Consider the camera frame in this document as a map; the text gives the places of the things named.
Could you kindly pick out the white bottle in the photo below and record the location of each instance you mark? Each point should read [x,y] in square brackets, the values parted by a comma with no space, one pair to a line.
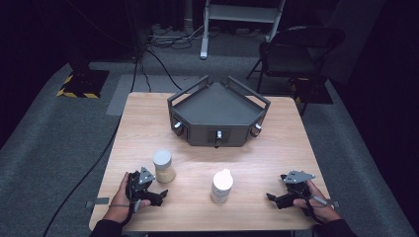
[221,186]

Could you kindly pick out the black folding chair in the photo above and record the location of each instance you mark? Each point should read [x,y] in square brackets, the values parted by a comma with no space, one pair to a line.
[293,56]

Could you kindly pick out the person's left hand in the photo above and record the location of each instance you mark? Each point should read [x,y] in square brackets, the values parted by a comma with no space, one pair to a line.
[118,204]

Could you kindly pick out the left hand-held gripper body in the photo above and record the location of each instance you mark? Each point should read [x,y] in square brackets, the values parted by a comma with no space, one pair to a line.
[140,189]

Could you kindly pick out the white metal stand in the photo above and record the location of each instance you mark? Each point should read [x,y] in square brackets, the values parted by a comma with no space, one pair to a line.
[237,19]

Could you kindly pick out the grey tape strip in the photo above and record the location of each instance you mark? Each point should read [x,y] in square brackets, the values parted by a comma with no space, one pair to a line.
[334,204]
[98,202]

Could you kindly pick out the grey-lidded jar of yellow grains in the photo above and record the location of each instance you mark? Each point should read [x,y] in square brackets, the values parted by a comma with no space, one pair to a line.
[163,166]

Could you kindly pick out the person's right hand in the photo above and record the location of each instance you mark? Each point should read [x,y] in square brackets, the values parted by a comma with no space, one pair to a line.
[321,207]

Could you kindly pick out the dark grey corner rack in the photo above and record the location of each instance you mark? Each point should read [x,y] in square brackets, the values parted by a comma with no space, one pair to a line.
[217,113]

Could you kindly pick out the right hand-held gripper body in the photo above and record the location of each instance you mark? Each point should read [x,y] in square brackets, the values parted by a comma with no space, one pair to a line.
[296,187]

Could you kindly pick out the black base with hazard tape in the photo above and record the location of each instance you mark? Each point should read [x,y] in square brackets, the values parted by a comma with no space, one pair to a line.
[311,90]
[84,84]

